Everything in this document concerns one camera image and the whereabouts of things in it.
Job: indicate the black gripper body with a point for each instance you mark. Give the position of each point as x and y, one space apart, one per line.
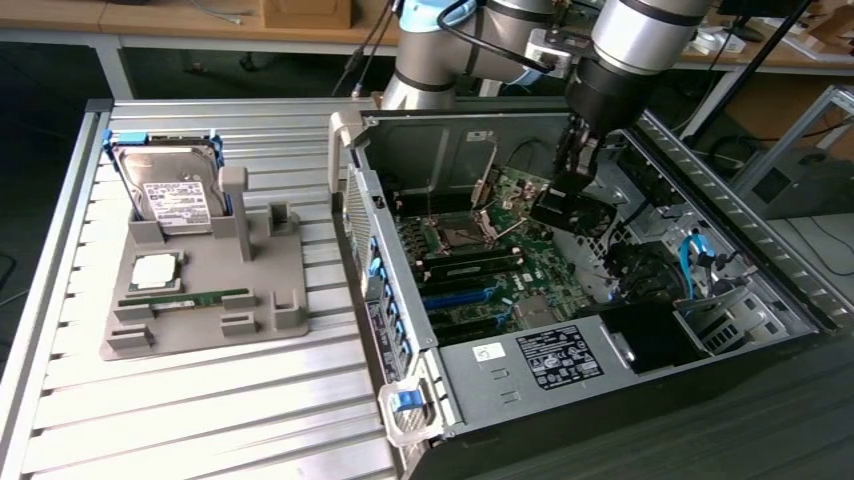
607 95

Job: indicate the graphics card with metal bracket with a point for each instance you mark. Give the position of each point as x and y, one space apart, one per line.
574 210

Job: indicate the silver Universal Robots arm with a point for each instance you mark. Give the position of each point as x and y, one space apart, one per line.
441 55

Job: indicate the silver metal drive cage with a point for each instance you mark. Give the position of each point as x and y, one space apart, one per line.
627 210

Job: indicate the metal socket cover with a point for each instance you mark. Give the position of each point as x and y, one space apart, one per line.
486 227

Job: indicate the small white box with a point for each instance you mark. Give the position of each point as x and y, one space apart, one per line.
724 44

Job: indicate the black slanted pole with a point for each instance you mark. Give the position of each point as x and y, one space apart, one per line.
741 75

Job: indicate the green motherboard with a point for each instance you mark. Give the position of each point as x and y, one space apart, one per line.
547 265

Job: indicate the open black PC case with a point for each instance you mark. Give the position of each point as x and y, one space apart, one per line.
734 210

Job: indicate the CPU socket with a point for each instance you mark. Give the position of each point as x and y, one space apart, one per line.
454 232

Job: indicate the black monitor stand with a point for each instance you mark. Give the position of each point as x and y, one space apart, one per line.
754 20

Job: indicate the black installed RAM stick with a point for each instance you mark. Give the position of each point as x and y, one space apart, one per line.
474 265

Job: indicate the cluttered wooden desk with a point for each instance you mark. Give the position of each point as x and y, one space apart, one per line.
788 57

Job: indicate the grey computer tower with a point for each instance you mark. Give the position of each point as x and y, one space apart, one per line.
794 185

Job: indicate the grey chipset heatsink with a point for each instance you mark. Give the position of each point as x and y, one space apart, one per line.
535 311

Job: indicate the blue expansion slot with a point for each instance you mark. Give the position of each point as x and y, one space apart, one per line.
461 299

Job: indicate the grey power supply unit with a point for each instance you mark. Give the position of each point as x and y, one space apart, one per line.
487 385

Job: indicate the clear case latch blue tab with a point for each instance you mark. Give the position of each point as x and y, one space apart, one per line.
407 410

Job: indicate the silver hard disk drive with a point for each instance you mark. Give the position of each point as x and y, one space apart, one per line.
167 180

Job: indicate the green RAM stick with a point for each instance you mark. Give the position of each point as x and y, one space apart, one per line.
194 299

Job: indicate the long wooden desk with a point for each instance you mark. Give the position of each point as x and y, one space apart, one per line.
167 25

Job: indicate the grey plastic parts rack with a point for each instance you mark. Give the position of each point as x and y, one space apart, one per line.
200 330

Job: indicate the blue plastic disk carrier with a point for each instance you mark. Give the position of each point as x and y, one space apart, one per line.
127 137

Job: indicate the silver CPU chip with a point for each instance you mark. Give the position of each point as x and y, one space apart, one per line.
155 272

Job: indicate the aluminium profile frame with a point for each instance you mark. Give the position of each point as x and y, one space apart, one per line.
810 115

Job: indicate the silver disk bay bracket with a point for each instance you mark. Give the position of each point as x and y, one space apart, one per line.
728 320

